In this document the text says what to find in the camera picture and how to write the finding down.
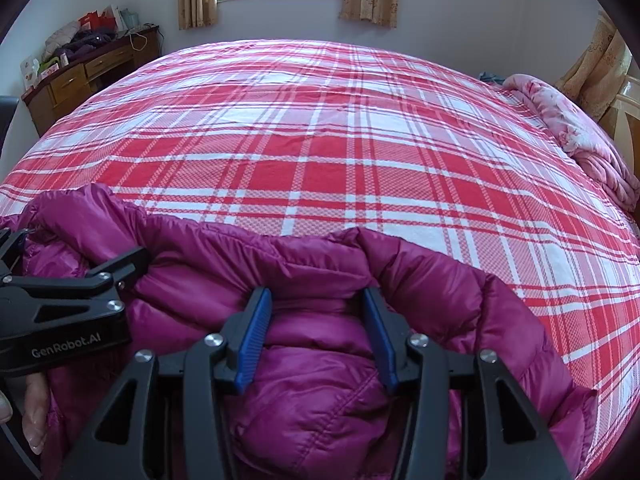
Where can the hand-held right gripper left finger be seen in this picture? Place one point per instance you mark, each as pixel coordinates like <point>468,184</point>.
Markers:
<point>255,335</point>

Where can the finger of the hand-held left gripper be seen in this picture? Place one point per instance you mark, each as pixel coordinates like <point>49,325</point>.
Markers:
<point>10,252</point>
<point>75,295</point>

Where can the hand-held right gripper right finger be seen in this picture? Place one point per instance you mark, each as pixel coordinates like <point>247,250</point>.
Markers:
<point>380,340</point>

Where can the magenta puffer jacket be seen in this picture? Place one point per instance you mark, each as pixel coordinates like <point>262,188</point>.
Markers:
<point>310,410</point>

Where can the pile of clothes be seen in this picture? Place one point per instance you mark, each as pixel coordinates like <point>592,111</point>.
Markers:
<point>82,40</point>

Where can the person's left hand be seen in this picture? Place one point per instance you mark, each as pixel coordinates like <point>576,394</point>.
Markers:
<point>36,410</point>

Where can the brown wooden desk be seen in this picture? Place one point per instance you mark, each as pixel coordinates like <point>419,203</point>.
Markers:
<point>70,85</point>

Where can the green bag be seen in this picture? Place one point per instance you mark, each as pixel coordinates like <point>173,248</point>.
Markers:
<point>51,65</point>

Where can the bed with red plaid sheet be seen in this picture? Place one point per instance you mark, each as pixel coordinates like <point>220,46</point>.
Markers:
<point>350,135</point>

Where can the red paper bag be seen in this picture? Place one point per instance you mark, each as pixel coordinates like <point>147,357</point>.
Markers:
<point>95,20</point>

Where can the blue cloth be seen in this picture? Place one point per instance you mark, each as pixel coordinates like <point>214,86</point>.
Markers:
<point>491,78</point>

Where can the pink folded quilt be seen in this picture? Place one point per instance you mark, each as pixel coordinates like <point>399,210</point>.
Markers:
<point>575,125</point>

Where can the wooden headboard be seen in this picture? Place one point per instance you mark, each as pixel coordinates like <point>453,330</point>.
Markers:
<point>627,110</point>

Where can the yellow side curtain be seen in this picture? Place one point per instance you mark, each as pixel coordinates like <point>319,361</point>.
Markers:
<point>595,70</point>

